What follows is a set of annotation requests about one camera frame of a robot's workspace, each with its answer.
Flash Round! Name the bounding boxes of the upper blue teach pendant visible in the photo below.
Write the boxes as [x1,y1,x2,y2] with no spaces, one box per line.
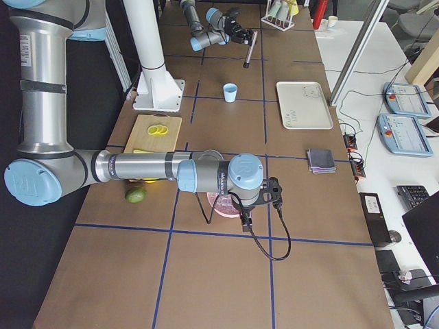
[383,82,431,119]

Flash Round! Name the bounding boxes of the black keyboard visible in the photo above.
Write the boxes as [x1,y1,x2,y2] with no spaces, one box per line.
[396,185,429,209]

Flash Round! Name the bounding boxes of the lower blue teach pendant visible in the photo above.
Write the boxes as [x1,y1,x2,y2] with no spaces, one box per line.
[377,114,433,157]

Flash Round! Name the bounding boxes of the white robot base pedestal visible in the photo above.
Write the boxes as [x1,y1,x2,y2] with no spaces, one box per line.
[123,0,185,112]

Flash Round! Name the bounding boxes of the black laptop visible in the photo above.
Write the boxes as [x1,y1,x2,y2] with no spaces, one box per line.
[403,192,439,275]

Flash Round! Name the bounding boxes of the wooden cutting board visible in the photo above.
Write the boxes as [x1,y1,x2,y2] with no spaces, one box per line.
[123,114,182,154]

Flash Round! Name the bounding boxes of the steel muddler with black tip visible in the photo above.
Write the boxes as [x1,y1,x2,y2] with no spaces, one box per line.
[243,31,258,69]

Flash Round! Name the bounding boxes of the cream bear tray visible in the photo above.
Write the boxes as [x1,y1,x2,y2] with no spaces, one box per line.
[276,82,333,130]

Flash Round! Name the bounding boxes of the grey folded cloth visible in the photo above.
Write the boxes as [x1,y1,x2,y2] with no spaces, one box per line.
[307,149,336,173]

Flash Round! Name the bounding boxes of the black box with label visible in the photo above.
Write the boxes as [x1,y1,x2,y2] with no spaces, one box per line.
[359,193,392,247]

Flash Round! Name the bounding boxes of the frosted white cup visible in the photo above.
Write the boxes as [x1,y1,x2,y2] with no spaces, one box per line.
[276,2,289,22]

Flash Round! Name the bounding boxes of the mint green cup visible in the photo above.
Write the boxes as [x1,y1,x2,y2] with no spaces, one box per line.
[267,0,281,17]

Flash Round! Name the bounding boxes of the clear ice cubes in bowl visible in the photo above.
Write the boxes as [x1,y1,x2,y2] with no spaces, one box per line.
[215,196,237,216]

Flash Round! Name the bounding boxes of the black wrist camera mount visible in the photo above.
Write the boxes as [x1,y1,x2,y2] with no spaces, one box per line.
[253,177,283,208]

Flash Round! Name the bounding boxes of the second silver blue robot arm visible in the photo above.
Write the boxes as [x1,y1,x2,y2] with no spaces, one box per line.
[179,1,257,51]

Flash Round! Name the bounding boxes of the yellow-green plastic knife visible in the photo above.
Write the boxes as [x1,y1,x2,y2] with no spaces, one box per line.
[132,149,151,154]

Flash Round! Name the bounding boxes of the black power strip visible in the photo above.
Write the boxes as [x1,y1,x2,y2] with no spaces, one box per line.
[343,134,366,182]

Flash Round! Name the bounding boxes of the green lime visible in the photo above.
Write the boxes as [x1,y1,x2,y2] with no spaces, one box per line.
[124,186,147,204]

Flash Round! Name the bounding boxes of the white wire cup rack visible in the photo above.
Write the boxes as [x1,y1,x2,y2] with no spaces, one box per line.
[261,0,295,32]

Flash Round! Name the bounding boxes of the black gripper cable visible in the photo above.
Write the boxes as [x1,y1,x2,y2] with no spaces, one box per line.
[193,193,293,262]

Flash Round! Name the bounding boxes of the yellow lemon slices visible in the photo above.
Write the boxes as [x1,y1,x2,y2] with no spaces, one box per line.
[147,124,169,136]

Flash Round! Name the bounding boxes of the blue teach pendant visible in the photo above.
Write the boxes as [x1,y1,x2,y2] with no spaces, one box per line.
[377,114,433,157]
[383,82,431,119]

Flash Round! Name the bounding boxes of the light blue cup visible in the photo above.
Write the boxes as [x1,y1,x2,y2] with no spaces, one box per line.
[223,83,237,103]

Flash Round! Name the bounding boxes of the small white cup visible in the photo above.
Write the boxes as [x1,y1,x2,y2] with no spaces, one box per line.
[327,15,338,29]

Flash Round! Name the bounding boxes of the pink bowl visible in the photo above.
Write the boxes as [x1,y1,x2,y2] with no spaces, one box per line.
[206,193,239,218]

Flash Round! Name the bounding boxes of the yellow cup in rack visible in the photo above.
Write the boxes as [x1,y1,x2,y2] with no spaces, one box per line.
[287,0,299,16]

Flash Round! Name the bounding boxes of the aluminium frame post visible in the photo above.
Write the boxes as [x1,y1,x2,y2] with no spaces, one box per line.
[329,0,389,106]

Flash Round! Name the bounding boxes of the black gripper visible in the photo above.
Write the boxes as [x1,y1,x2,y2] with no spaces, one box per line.
[239,206,254,233]

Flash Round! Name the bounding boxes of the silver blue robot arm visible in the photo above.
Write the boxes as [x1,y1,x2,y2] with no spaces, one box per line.
[1,5,263,240]

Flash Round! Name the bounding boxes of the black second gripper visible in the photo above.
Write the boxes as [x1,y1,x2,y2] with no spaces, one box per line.
[226,16,254,44]

